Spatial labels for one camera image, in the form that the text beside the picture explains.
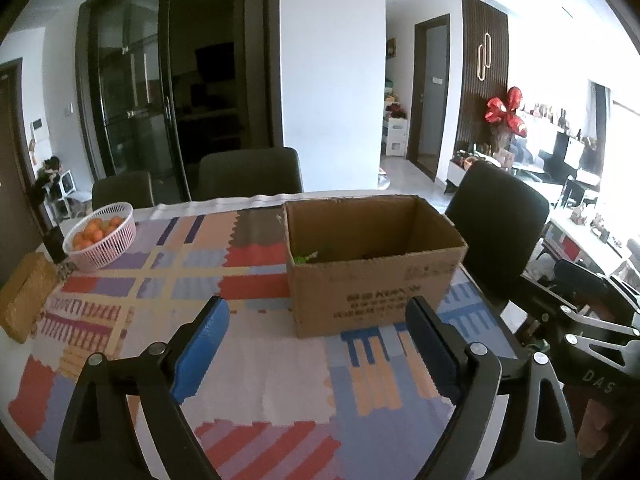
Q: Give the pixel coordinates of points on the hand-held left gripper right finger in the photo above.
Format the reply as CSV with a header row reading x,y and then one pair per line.
x,y
435,355

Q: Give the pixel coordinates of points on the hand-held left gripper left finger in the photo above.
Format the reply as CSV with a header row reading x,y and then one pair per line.
x,y
200,350

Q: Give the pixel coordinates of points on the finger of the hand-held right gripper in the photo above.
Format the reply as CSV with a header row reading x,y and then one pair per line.
x,y
545,305
585,277

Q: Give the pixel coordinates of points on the cardboard box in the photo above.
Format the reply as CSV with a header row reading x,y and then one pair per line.
x,y
375,290

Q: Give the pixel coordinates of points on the green snack packet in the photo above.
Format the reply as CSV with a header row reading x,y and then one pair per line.
x,y
305,258

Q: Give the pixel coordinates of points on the person's right hand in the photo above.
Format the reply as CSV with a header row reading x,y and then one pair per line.
x,y
597,427

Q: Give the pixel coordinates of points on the white low cabinet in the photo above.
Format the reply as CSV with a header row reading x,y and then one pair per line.
x,y
565,227

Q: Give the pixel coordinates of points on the patterned tablecloth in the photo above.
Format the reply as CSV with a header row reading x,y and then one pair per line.
x,y
260,375

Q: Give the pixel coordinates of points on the dark dining chair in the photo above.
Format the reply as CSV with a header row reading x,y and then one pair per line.
x,y
250,175
495,230
122,190

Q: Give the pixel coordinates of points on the black television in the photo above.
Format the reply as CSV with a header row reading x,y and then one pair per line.
x,y
555,157

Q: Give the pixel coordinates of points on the white basket of oranges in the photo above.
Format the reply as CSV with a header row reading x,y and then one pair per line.
x,y
107,252

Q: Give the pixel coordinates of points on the pile of oranges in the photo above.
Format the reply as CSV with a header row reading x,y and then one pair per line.
x,y
92,232

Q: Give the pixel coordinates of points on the small black container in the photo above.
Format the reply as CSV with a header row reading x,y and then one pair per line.
x,y
52,245

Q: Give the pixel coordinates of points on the small white shelf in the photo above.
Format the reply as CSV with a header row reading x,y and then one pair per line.
x,y
66,191

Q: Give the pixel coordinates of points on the white hallway shelf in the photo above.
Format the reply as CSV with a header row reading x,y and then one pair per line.
x,y
395,132

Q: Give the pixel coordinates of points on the black plush figure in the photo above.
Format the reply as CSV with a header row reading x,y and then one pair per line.
x,y
46,175

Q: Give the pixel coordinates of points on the dark interior door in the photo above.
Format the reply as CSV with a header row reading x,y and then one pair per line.
x,y
430,95

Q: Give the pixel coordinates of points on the brown entrance door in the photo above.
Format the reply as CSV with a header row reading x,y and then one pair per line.
x,y
10,170

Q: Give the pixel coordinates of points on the dark glass sliding door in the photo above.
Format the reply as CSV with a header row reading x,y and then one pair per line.
x,y
150,85

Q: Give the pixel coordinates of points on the dark slatted wall panel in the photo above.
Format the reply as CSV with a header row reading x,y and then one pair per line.
x,y
472,105

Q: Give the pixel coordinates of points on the gold wall ornament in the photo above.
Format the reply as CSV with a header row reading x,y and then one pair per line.
x,y
483,60

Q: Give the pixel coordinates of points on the white wall intercom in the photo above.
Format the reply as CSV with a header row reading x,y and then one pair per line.
x,y
39,127

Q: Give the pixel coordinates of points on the small picture frame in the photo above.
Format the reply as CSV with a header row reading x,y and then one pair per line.
x,y
391,47

